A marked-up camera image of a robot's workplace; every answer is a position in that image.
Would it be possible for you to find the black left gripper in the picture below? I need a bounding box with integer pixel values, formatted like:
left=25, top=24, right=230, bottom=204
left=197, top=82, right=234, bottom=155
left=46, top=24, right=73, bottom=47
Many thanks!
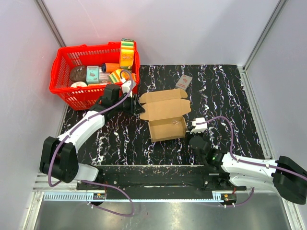
left=113, top=93, right=145, bottom=116

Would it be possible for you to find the brown cardboard box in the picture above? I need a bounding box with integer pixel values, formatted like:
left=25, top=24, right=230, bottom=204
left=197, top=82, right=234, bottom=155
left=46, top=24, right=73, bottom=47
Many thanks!
left=139, top=89, right=191, bottom=142

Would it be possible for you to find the small clear packet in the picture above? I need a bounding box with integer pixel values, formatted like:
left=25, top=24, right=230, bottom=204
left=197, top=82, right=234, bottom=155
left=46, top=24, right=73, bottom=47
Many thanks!
left=173, top=120, right=181, bottom=125

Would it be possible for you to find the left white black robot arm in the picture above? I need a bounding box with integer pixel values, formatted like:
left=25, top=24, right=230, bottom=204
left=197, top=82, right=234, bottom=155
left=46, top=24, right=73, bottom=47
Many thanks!
left=39, top=80, right=145, bottom=190

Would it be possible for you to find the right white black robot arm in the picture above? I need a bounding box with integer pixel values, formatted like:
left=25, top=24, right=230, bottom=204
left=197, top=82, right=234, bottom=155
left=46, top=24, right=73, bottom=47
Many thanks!
left=189, top=135, right=307, bottom=205

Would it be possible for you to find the pink white flat box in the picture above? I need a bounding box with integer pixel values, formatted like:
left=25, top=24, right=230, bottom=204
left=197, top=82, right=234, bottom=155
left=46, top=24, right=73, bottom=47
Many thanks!
left=99, top=67, right=110, bottom=84

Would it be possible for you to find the grey card box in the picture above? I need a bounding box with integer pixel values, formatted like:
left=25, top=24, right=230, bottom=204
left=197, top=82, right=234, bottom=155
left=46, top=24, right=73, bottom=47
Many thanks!
left=175, top=74, right=192, bottom=91

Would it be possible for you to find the teal small box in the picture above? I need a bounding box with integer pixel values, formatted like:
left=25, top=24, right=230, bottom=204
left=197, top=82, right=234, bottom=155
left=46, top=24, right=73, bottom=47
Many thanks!
left=86, top=66, right=99, bottom=85

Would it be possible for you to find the orange snack packet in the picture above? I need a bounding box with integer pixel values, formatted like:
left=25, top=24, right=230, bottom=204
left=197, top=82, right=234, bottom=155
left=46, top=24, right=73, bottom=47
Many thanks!
left=129, top=73, right=136, bottom=82

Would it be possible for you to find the lying yellow green sponge pack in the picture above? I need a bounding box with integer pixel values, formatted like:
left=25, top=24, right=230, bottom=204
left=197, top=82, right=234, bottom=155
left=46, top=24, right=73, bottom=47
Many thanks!
left=109, top=69, right=131, bottom=84

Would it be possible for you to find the orange cylinder can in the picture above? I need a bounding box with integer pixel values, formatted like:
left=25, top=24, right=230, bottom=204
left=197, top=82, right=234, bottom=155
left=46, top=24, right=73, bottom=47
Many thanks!
left=101, top=63, right=120, bottom=73

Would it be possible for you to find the tall yellow green sponge pack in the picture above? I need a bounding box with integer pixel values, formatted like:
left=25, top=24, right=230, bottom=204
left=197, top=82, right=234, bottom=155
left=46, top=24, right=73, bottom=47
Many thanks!
left=119, top=38, right=135, bottom=70

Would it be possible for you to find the white round tape roll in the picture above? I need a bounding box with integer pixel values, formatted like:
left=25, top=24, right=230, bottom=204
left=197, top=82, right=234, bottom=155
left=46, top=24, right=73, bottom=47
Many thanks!
left=71, top=81, right=87, bottom=88

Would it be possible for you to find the red plastic shopping basket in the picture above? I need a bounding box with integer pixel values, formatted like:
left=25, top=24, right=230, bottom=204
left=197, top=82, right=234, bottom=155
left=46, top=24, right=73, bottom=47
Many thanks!
left=49, top=41, right=141, bottom=111

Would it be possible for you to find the brown round bread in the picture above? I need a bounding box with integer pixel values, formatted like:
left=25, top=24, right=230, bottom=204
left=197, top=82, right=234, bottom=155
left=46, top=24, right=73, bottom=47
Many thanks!
left=70, top=66, right=87, bottom=82

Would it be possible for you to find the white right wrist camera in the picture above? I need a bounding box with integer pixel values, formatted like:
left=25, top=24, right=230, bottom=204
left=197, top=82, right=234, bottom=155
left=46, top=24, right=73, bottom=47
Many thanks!
left=190, top=117, right=208, bottom=134

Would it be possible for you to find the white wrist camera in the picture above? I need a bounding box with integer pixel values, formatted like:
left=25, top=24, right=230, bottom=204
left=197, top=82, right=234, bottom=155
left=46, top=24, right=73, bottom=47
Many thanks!
left=190, top=117, right=208, bottom=134
left=121, top=80, right=134, bottom=97

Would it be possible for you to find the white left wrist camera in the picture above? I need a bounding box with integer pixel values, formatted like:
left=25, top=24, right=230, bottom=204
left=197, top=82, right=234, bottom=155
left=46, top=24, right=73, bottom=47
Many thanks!
left=121, top=80, right=134, bottom=97

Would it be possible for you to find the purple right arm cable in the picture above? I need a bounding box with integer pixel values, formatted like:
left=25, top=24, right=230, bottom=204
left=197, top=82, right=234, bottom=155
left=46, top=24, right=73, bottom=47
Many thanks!
left=196, top=116, right=307, bottom=207

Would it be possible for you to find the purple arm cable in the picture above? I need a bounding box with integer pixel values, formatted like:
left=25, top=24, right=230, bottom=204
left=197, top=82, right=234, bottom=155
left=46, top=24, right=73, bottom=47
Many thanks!
left=47, top=69, right=135, bottom=216
left=196, top=116, right=307, bottom=207

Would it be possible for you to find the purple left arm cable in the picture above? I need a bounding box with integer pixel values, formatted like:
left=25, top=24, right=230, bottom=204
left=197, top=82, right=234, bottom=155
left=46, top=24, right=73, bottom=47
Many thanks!
left=47, top=69, right=135, bottom=216

